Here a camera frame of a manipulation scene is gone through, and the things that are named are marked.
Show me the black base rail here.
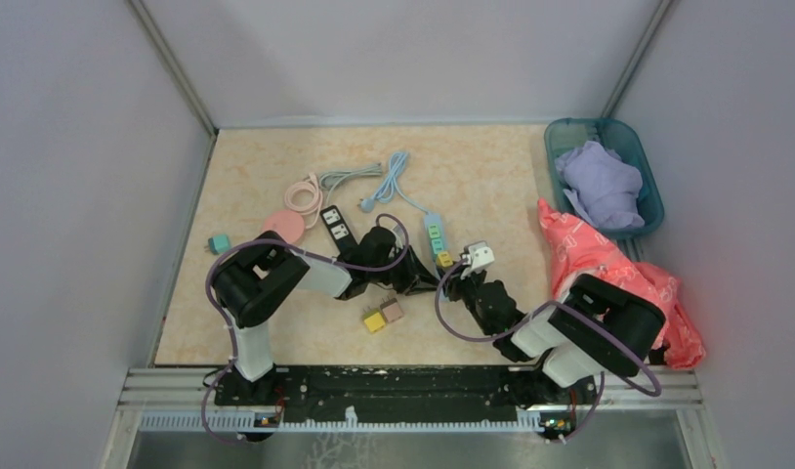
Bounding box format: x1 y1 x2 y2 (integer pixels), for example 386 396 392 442
213 365 597 424

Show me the yellow charger plug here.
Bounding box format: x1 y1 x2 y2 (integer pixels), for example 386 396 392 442
362 309 387 333
436 250 454 269

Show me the teal plastic basket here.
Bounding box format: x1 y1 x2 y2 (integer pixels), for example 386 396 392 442
544 118 664 239

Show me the lavender cloth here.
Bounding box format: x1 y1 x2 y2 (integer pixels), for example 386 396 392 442
555 141 645 231

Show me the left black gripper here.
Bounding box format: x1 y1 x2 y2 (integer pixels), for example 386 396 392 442
368 244 442 296

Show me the black power strip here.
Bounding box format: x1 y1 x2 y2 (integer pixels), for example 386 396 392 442
319 205 358 255

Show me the light blue cord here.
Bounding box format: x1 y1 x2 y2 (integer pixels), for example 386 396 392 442
359 150 431 215

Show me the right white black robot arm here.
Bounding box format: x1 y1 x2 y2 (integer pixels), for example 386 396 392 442
436 269 666 403

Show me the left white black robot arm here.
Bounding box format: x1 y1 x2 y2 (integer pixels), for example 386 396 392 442
205 226 438 405

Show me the teal USB charger plug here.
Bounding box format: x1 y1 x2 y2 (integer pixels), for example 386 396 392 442
206 234 231 255

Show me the pink brown charger plug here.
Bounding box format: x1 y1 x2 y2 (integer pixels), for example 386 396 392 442
379 298 404 323

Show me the red patterned plastic bag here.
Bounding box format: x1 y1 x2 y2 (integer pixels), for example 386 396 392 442
536 197 706 369

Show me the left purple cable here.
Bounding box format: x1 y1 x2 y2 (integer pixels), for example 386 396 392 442
199 213 412 448

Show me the grey cord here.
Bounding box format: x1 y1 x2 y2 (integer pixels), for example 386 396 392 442
318 162 385 192

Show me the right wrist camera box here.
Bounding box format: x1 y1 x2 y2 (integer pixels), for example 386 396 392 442
460 241 495 279

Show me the light blue power strip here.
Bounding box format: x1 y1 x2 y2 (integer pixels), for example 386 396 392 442
424 212 454 304

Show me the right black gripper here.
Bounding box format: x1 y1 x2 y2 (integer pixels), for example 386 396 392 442
439 259 495 336

